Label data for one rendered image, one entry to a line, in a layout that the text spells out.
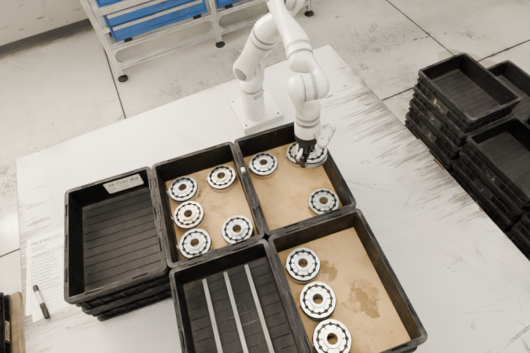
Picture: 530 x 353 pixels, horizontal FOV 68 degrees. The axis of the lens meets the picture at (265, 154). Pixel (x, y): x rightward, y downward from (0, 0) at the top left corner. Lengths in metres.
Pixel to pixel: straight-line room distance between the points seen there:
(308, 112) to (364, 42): 2.32
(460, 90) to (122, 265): 1.81
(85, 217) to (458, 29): 3.01
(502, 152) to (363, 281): 1.22
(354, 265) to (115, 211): 0.84
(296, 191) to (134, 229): 0.57
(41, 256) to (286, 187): 0.94
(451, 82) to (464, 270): 1.16
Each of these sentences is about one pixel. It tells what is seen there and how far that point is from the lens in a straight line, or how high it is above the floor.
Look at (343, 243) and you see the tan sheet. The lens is 1.29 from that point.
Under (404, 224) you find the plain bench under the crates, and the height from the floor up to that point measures 0.70.
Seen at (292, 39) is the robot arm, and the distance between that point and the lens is 1.05.
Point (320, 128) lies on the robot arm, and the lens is 1.11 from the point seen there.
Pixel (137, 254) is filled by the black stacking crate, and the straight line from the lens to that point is 1.38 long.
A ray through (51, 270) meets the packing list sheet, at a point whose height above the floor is 0.70.
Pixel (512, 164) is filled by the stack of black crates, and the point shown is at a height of 0.38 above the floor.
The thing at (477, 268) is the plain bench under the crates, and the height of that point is 0.70.
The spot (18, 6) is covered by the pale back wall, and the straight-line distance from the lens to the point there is 3.97.
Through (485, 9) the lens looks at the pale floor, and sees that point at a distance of 3.88.
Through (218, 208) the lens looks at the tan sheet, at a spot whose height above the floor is 0.83.
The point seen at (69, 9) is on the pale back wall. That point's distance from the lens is 3.98.
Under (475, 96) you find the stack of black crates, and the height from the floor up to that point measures 0.49.
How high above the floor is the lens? 2.00
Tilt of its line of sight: 53 degrees down
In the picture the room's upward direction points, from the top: 8 degrees counter-clockwise
